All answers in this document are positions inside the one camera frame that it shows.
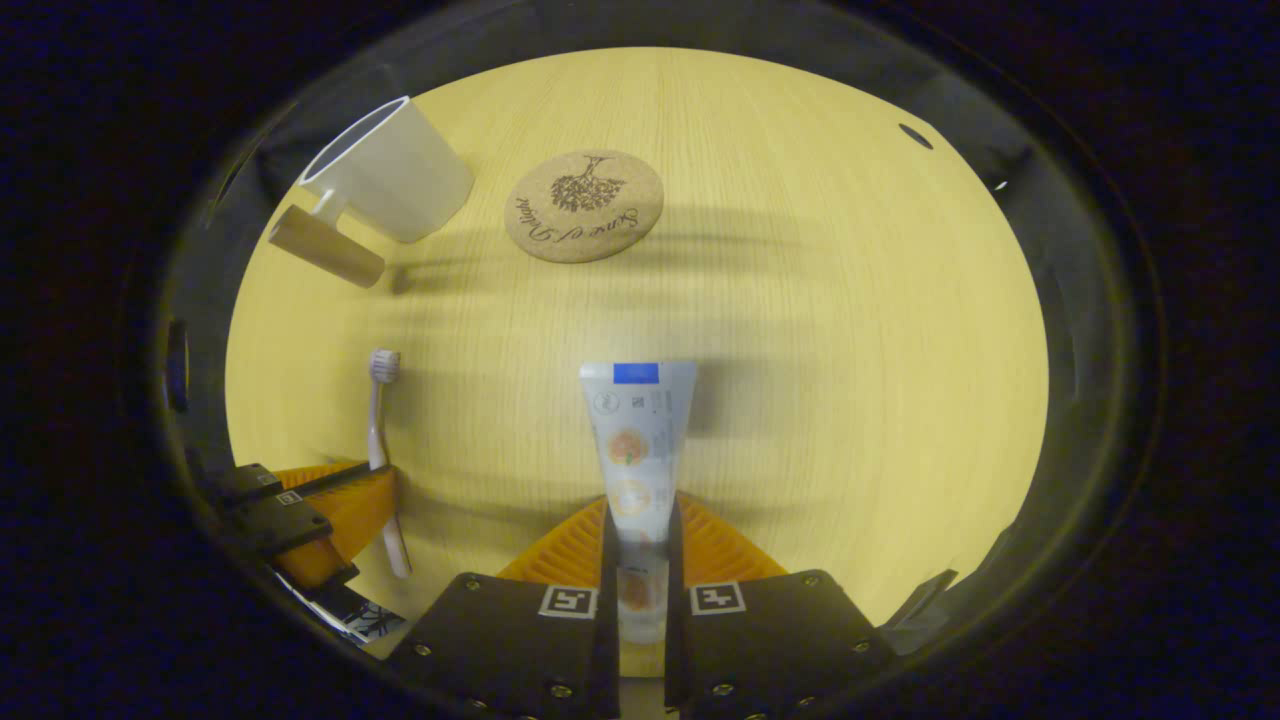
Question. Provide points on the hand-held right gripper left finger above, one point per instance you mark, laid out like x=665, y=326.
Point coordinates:
x=608, y=600

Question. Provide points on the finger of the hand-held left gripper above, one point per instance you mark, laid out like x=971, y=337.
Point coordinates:
x=245, y=482
x=350, y=515

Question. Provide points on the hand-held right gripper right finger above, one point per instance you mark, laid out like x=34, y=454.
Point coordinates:
x=676, y=620

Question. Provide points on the white toothbrush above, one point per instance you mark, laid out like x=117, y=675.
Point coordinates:
x=377, y=430

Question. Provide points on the white toothpaste tube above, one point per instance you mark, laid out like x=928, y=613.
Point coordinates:
x=640, y=450

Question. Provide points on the round cork coaster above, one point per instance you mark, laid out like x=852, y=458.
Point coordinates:
x=585, y=206

